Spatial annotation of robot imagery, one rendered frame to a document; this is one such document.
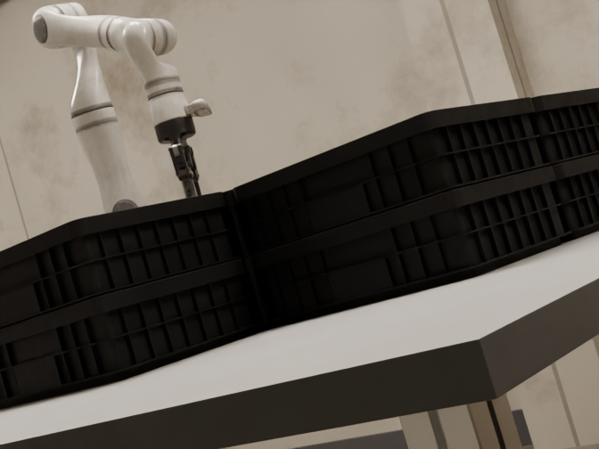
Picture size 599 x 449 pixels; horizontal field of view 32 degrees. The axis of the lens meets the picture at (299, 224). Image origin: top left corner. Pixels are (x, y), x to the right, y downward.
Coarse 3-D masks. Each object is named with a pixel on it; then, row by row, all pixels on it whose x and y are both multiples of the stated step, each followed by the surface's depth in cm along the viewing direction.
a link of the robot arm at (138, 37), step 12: (132, 24) 198; (144, 24) 198; (132, 36) 197; (144, 36) 197; (132, 48) 198; (144, 48) 197; (132, 60) 200; (144, 60) 198; (156, 60) 198; (144, 72) 199; (156, 72) 198; (168, 72) 199; (144, 84) 200; (156, 84) 198; (168, 84) 198; (180, 84) 200
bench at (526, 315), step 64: (576, 256) 121; (320, 320) 148; (384, 320) 109; (448, 320) 86; (512, 320) 71; (576, 320) 79; (128, 384) 130; (192, 384) 99; (256, 384) 80; (320, 384) 74; (384, 384) 71; (448, 384) 68; (512, 384) 68; (0, 448) 96; (64, 448) 91; (128, 448) 86; (192, 448) 82; (448, 448) 74; (512, 448) 76
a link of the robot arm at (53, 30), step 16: (48, 16) 217; (64, 16) 214; (80, 16) 213; (96, 16) 210; (112, 16) 208; (48, 32) 218; (64, 32) 214; (80, 32) 211; (96, 32) 208; (48, 48) 222
